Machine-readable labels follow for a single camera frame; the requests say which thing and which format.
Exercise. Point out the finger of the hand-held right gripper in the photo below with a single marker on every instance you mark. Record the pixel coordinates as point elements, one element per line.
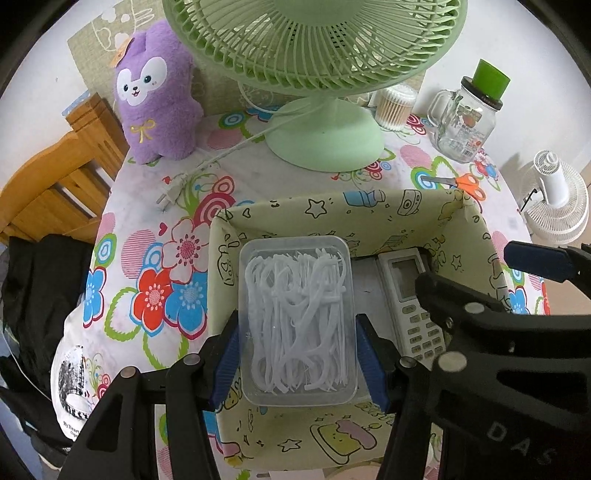
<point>535,261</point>
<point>452,304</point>

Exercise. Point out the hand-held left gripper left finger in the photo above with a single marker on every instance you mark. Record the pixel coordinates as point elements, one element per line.
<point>225,364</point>

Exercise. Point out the clear box of floss picks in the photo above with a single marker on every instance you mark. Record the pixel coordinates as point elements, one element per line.
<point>295,323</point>

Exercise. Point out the glass mug jar green lid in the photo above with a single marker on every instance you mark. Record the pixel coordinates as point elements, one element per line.
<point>457,134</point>

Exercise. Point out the white remote control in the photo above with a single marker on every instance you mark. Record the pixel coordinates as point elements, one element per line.
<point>411,314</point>

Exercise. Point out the wooden chair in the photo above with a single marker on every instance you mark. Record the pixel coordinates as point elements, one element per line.
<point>46,184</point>

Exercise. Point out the purple plush toy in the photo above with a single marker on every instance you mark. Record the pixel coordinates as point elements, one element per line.
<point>157,120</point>

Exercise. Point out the floral tablecloth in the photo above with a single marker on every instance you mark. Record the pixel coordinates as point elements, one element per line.
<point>152,221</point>

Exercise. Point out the black bag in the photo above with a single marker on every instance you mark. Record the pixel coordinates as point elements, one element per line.
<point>41,295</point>

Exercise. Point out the cotton swab container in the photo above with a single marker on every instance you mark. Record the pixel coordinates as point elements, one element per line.
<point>392,108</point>

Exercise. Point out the white standing fan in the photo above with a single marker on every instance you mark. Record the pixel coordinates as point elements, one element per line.
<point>551,180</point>

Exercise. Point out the green table fan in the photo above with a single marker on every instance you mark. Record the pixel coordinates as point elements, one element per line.
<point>323,134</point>

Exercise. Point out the white printed tote bag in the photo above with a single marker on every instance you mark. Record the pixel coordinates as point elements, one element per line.
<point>74,341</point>

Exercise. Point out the green printed fabric storage box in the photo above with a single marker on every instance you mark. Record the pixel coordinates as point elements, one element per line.
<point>295,207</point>

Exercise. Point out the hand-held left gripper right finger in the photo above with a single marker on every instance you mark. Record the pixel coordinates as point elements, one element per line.
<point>370,364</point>

